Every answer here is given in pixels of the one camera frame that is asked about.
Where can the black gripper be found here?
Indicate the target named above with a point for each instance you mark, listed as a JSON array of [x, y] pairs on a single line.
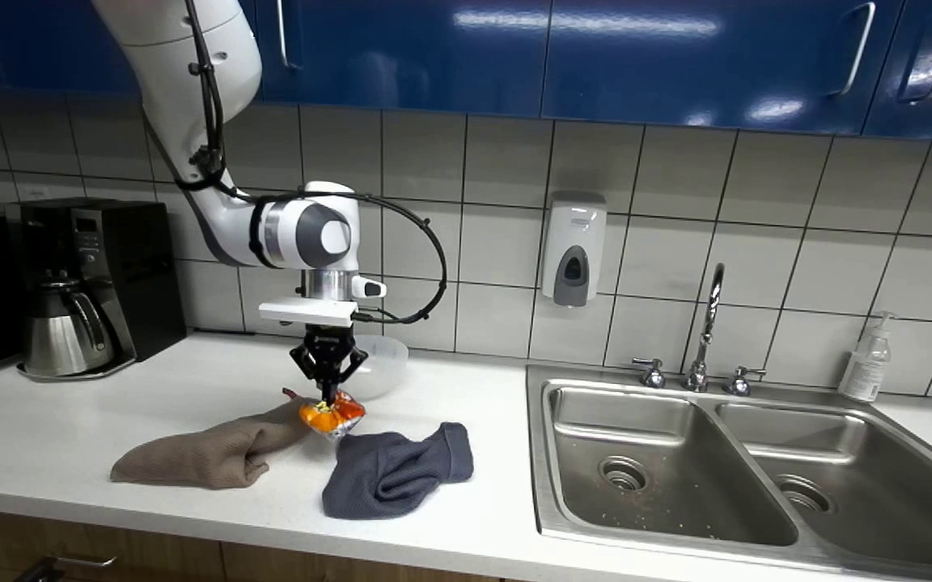
[[327, 348]]

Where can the orange snack packet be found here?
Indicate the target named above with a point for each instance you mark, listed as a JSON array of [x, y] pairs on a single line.
[[334, 414]]

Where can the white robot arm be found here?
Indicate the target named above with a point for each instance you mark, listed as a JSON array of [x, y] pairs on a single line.
[[196, 54]]

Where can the shiny round bowl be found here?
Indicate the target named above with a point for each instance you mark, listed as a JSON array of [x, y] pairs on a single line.
[[387, 365]]

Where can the grey-blue cloth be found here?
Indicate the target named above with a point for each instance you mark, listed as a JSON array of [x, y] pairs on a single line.
[[390, 473]]

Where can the brown cloth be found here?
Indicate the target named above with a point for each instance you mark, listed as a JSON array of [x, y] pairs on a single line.
[[207, 454]]

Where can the black coffee maker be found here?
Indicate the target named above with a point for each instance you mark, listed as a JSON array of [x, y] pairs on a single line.
[[111, 271]]

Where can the steel coffee carafe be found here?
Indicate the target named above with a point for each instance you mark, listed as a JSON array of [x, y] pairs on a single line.
[[64, 336]]

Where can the sink drain strainer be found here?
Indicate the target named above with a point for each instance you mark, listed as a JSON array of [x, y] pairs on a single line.
[[802, 495], [621, 473]]

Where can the chrome faucet knob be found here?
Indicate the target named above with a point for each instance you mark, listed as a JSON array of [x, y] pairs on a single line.
[[746, 381], [651, 375]]

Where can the chrome faucet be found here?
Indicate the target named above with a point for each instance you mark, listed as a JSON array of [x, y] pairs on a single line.
[[705, 324]]

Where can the steel double sink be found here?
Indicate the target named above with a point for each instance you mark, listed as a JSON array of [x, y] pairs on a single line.
[[725, 473]]

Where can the clear pump soap bottle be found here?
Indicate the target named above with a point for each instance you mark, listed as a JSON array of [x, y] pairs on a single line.
[[864, 359]]

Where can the white wrist mount plate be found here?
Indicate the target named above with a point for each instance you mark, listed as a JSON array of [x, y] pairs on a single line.
[[308, 313]]

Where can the white wall soap dispenser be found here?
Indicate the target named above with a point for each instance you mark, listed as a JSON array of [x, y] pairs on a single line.
[[574, 252]]

